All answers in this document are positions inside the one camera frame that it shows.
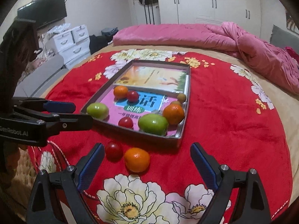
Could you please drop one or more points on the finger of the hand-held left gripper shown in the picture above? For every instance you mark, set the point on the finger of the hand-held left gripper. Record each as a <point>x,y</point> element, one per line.
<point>77,122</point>
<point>60,106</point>

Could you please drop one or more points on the floral wall painting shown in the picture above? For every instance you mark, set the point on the floral wall painting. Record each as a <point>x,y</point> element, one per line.
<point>292,23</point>

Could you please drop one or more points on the grey headboard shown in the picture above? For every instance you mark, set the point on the grey headboard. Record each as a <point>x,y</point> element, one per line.
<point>282,37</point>

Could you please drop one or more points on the dark red cloth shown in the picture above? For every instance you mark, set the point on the dark red cloth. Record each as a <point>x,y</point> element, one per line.
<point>292,52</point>

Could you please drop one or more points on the shallow grey cardboard box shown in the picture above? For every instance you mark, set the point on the shallow grey cardboard box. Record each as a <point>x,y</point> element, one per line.
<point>151,141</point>

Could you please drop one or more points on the red floral blanket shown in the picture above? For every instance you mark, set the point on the red floral blanket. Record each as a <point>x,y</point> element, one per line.
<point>222,121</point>

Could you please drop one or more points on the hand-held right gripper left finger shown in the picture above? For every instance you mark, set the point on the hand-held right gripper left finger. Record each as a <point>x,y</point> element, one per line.
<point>90,168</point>

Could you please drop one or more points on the large green jujube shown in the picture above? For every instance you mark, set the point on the large green jujube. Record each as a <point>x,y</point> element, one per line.
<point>153,123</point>

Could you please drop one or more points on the small white drawer box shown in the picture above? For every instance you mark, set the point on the small white drawer box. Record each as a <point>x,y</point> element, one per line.
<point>80,34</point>

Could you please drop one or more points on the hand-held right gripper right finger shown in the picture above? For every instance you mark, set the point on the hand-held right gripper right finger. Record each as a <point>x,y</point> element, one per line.
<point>203,168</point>

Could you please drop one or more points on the black flat television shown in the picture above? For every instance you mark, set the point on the black flat television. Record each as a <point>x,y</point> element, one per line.
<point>44,9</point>

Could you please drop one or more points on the landscape cover book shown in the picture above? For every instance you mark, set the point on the landscape cover book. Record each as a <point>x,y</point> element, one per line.
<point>151,77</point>

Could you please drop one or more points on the small mandarin orange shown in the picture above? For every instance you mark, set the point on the small mandarin orange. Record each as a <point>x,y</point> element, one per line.
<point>120,91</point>

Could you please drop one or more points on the folded clothes pile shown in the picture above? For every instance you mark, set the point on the folded clothes pile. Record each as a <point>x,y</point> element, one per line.
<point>109,31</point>

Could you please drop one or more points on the grey sofa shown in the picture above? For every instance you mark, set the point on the grey sofa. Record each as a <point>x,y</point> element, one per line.
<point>44,72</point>

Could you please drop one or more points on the tan quilted bed cover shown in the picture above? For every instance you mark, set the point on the tan quilted bed cover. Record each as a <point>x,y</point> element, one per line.
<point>21,168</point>

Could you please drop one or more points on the small green jujube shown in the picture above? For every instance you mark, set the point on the small green jujube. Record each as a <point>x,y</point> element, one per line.
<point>97,110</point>

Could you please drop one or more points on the pink workbook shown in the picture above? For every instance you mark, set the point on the pink workbook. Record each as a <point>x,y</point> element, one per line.
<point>149,102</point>

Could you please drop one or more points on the white drawer cabinet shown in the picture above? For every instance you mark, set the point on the white drawer cabinet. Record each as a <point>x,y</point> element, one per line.
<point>72,51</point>

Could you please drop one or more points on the brown longan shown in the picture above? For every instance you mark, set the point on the brown longan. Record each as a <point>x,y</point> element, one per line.
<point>181,96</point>
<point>175,102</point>

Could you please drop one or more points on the small cherry tomato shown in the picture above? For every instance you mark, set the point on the small cherry tomato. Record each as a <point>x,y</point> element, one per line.
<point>132,96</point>

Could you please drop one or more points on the red cherry tomato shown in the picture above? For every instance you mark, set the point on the red cherry tomato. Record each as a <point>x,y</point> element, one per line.
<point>125,122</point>
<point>114,151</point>

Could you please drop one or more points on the pink quilt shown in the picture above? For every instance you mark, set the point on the pink quilt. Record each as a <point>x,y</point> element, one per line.
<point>175,35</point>

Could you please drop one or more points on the clear plastic bags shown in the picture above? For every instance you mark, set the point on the clear plastic bags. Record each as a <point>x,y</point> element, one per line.
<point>58,29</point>

